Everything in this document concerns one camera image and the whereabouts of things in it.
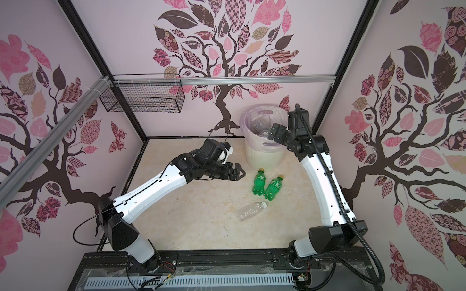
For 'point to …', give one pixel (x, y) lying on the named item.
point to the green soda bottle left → (259, 182)
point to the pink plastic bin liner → (273, 114)
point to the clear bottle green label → (261, 126)
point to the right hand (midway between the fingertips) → (283, 131)
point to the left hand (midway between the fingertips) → (236, 176)
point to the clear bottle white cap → (250, 210)
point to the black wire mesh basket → (150, 97)
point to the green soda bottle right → (273, 188)
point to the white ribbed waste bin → (269, 160)
